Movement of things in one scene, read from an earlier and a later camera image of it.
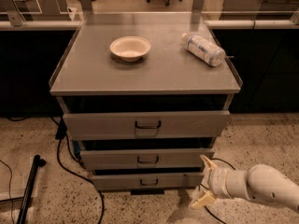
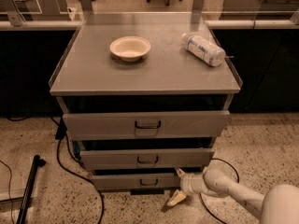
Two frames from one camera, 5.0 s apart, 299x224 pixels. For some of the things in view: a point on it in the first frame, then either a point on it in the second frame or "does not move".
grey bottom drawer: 147,181 does not move
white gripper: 219,180 → 187,184
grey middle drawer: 150,159 does not move
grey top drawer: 146,125 does not move
